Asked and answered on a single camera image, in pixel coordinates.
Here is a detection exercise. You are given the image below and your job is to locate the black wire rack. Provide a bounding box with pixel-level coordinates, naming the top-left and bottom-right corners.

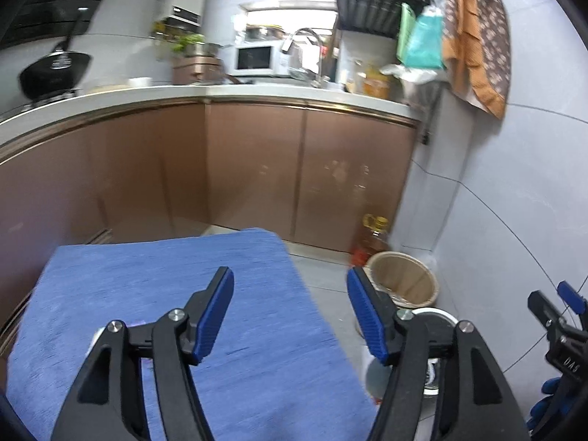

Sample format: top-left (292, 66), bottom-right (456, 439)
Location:
top-left (328, 0), bottom-right (433, 38)

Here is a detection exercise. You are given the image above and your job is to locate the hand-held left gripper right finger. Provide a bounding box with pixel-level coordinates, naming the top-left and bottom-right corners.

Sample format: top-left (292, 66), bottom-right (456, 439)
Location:
top-left (346, 266), bottom-right (527, 441)

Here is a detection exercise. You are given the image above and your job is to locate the light green plastic bag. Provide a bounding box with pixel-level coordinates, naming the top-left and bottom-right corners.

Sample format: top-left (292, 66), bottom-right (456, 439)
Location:
top-left (396, 2), bottom-right (417, 64)

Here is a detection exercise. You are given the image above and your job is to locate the teal plastic bag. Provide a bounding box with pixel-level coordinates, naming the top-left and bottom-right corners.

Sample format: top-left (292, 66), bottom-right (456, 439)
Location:
top-left (403, 8), bottom-right (446, 71)

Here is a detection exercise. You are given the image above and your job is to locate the yellow oil bottle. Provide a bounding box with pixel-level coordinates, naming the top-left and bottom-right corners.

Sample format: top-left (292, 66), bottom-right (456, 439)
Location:
top-left (362, 67), bottom-right (392, 100)

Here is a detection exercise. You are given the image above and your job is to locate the white round container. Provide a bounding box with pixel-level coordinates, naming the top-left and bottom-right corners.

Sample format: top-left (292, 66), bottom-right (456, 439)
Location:
top-left (361, 307), bottom-right (461, 398)

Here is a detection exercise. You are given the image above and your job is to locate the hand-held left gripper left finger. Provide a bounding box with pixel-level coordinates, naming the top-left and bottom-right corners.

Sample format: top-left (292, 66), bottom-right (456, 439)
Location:
top-left (50, 266), bottom-right (236, 441)

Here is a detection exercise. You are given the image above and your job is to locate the black range hood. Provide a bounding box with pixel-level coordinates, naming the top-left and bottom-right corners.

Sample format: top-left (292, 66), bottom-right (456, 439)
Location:
top-left (0, 0), bottom-right (113, 51)

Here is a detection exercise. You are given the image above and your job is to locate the white microwave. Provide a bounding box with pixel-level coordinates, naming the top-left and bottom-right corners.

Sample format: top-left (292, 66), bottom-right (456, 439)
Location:
top-left (233, 40), bottom-right (289, 77)

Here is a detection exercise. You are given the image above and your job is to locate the brown pot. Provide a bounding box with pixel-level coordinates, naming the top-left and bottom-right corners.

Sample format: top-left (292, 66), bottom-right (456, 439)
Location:
top-left (172, 54), bottom-right (223, 86)

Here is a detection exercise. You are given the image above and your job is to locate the beige trash bin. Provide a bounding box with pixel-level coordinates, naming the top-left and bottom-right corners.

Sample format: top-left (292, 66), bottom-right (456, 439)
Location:
top-left (366, 251), bottom-right (441, 309)

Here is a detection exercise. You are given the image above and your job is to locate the orange brown patterned cloth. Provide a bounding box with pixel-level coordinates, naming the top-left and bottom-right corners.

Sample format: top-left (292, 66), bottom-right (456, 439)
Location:
top-left (442, 0), bottom-right (512, 121)

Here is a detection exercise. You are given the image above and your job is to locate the black wok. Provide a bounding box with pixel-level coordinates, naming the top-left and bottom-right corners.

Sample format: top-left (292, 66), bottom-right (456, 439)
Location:
top-left (17, 9), bottom-right (93, 102)

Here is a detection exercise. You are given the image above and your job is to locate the large cooking oil bottle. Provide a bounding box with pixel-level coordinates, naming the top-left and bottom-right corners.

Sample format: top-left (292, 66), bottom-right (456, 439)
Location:
top-left (352, 214), bottom-right (392, 269)

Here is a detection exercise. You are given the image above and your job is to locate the white plastic bag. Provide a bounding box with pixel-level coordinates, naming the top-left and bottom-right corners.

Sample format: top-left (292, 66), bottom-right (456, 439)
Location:
top-left (380, 62), bottom-right (441, 107)

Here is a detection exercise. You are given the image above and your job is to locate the brown kitchen cabinet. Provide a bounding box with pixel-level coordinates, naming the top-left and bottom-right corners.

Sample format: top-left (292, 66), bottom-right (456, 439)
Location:
top-left (0, 97), bottom-right (421, 336)

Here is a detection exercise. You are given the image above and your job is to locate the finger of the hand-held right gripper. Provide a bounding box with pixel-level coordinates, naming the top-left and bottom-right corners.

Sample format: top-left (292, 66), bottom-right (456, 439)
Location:
top-left (557, 280), bottom-right (588, 320)
top-left (527, 289), bottom-right (570, 337)

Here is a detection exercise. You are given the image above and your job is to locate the blue towel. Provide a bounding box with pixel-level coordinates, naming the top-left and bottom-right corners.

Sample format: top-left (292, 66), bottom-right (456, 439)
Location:
top-left (6, 227), bottom-right (380, 441)

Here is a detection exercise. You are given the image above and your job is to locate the steel faucet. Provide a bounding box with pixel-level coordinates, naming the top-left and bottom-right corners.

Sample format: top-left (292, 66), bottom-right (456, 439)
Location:
top-left (281, 28), bottom-right (326, 87)

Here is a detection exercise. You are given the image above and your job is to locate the person's right hand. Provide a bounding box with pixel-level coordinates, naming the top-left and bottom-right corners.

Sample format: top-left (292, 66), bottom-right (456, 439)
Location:
top-left (526, 377), bottom-right (565, 430)

